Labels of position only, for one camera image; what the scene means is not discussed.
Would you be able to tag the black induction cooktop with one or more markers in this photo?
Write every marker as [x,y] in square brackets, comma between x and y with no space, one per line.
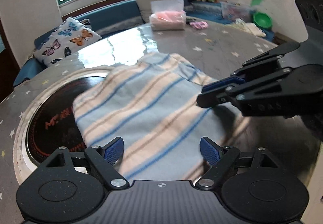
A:
[53,124]

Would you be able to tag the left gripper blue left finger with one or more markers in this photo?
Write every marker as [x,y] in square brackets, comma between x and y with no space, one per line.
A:
[101,161]

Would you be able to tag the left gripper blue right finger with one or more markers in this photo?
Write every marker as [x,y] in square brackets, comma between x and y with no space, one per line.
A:
[221,161]

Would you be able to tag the clear box pink contents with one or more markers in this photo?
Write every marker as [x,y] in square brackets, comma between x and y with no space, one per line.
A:
[167,15]

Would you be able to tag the green plastic bowl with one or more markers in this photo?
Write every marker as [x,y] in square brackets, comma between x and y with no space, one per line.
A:
[262,20]

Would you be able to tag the grey star tablecloth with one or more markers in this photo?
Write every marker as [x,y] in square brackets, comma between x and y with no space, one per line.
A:
[218,51]

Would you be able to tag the blue beige striped shirt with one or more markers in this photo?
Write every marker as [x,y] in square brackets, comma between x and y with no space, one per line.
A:
[152,107]

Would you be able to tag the butterfly print pillow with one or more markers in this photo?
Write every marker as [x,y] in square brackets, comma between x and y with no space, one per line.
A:
[68,38]

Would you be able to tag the clear storage bin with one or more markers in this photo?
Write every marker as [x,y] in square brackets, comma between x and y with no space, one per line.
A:
[232,11]

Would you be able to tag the pink scissors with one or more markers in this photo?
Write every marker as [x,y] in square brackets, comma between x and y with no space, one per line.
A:
[199,25]

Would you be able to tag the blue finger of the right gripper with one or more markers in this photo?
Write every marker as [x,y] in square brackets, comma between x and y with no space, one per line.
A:
[223,82]
[212,95]

